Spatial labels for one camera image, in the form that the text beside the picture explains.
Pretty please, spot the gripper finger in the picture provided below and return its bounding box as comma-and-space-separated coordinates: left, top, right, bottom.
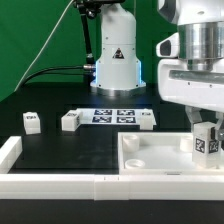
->
215, 112, 224, 140
185, 106, 202, 127

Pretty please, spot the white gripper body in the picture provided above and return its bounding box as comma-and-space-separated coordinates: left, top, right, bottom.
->
157, 59, 224, 112

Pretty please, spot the white square table top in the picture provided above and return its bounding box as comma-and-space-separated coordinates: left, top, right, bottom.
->
118, 132, 224, 175

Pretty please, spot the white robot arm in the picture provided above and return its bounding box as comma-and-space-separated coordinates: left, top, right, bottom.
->
90, 0, 224, 141

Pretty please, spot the sheet of fiducial tags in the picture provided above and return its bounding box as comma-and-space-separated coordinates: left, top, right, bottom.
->
67, 108, 156, 125

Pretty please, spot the white U-shaped fence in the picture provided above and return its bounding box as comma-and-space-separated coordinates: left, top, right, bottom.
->
0, 136, 224, 200

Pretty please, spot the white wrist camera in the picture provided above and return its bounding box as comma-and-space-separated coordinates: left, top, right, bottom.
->
156, 32, 180, 58

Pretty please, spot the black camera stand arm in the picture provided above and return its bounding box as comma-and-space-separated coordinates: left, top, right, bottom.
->
73, 0, 113, 65

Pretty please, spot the white cable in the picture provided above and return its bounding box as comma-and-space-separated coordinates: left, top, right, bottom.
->
13, 0, 75, 92

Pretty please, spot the black cable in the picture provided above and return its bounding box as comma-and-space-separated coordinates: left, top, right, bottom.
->
23, 65, 96, 86

